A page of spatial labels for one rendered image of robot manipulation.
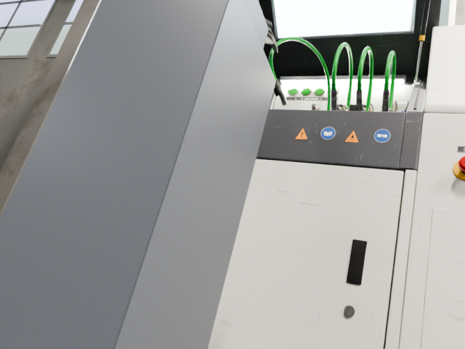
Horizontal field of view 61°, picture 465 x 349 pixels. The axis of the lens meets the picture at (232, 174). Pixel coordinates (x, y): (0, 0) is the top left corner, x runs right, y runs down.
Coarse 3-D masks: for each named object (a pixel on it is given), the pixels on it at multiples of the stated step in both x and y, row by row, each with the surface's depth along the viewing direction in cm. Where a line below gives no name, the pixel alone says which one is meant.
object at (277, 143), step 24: (288, 120) 113; (312, 120) 110; (336, 120) 107; (360, 120) 105; (384, 120) 102; (264, 144) 112; (288, 144) 110; (312, 144) 107; (336, 144) 104; (360, 144) 102; (384, 144) 100; (384, 168) 98
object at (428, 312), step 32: (448, 32) 145; (448, 64) 135; (448, 96) 127; (448, 128) 96; (448, 160) 93; (416, 192) 92; (448, 192) 90; (416, 224) 89; (448, 224) 87; (416, 256) 87; (448, 256) 84; (416, 288) 84; (448, 288) 82; (416, 320) 82; (448, 320) 80
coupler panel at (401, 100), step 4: (380, 96) 165; (396, 96) 163; (400, 96) 162; (404, 96) 161; (408, 96) 161; (380, 100) 164; (396, 100) 162; (400, 100) 161; (404, 100) 161; (380, 104) 164; (392, 104) 162; (400, 104) 161; (404, 104) 160; (380, 108) 163; (396, 108) 160; (400, 108) 160; (404, 108) 159
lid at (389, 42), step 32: (288, 0) 169; (320, 0) 164; (352, 0) 159; (384, 0) 154; (416, 0) 150; (288, 32) 177; (320, 32) 171; (352, 32) 166; (384, 32) 161; (416, 32) 155; (288, 64) 184; (320, 64) 178; (384, 64) 167; (416, 64) 162
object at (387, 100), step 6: (390, 54) 124; (390, 60) 122; (390, 66) 121; (384, 84) 122; (390, 84) 142; (384, 90) 122; (390, 90) 141; (384, 96) 123; (390, 96) 141; (384, 102) 124; (390, 102) 140; (384, 108) 125; (390, 108) 139
